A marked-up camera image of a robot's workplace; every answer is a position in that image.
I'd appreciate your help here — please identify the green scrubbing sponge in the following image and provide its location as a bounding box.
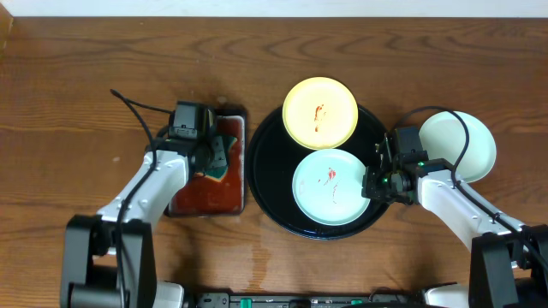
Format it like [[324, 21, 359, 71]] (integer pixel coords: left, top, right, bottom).
[[205, 135, 237, 182]]

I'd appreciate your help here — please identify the light blue plate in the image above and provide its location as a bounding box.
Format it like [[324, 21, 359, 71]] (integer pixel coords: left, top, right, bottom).
[[292, 149, 371, 226], [419, 111, 497, 183]]

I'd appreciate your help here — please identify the light blue plate front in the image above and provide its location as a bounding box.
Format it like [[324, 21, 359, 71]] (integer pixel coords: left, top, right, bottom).
[[419, 111, 497, 183]]

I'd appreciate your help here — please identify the yellow plate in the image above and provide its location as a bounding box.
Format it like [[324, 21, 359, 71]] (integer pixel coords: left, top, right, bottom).
[[282, 77, 359, 150]]

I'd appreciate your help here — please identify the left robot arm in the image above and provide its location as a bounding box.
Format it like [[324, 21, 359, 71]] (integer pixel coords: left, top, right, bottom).
[[60, 135, 236, 307]]

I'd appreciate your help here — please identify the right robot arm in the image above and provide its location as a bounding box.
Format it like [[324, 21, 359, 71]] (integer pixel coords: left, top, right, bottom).
[[362, 145, 547, 307]]

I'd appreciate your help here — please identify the black rectangular water tray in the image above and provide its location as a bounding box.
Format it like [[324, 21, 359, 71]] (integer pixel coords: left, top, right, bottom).
[[164, 109, 247, 217]]

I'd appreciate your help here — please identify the black round serving tray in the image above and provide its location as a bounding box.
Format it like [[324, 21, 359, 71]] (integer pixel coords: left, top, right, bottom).
[[246, 108, 389, 240]]

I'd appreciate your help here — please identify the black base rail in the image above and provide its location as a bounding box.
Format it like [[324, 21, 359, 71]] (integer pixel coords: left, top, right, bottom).
[[182, 293, 426, 308]]

